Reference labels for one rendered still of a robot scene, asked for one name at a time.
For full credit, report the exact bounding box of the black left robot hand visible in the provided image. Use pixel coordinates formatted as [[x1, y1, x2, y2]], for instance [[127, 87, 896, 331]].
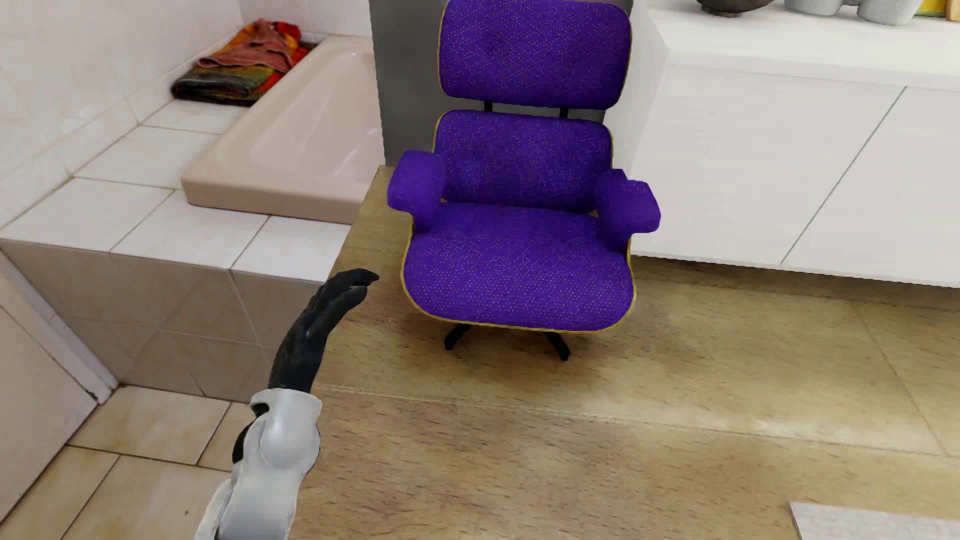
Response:
[[267, 267, 381, 396]]

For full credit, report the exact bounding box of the purple lounge armchair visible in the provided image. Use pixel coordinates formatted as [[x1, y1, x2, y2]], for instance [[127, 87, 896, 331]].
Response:
[[386, 0, 663, 363]]

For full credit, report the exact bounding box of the beige bathtub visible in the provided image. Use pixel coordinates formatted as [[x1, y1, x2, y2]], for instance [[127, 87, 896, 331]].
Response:
[[180, 34, 387, 226]]

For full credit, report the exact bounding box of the colourful folded towel stack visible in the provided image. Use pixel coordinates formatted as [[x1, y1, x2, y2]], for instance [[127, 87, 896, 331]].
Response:
[[170, 18, 316, 108]]

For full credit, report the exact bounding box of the white low cabinet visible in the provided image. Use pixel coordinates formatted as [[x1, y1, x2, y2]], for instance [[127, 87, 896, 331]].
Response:
[[613, 0, 960, 290]]

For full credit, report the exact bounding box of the dark bowl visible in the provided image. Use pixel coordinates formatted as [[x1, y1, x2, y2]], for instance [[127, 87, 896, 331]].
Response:
[[696, 0, 777, 18]]

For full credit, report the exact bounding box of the grey rug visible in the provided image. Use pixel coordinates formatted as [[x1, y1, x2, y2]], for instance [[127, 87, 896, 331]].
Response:
[[789, 501, 960, 540]]

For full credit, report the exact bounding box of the grey ceramic vase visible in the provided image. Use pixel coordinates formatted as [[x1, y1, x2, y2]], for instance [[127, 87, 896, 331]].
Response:
[[856, 0, 925, 27]]

